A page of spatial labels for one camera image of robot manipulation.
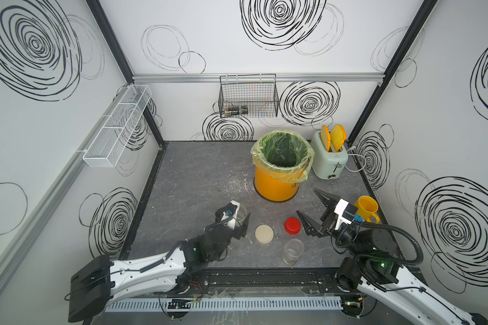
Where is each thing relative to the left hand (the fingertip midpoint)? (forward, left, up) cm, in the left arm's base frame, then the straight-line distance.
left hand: (240, 210), depth 76 cm
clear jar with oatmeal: (-9, -22, -16) cm, 29 cm away
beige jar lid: (-3, -10, -15) cm, 18 cm away
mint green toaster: (+27, -41, -4) cm, 49 cm away
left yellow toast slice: (+35, -39, +6) cm, 53 cm away
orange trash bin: (+17, -15, -9) cm, 24 cm away
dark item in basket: (+38, +3, +17) cm, 42 cm away
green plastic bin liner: (+30, -20, -1) cm, 37 cm away
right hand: (-6, -21, +18) cm, 28 cm away
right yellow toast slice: (+38, -45, +6) cm, 59 cm away
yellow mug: (+7, -55, -8) cm, 56 cm away
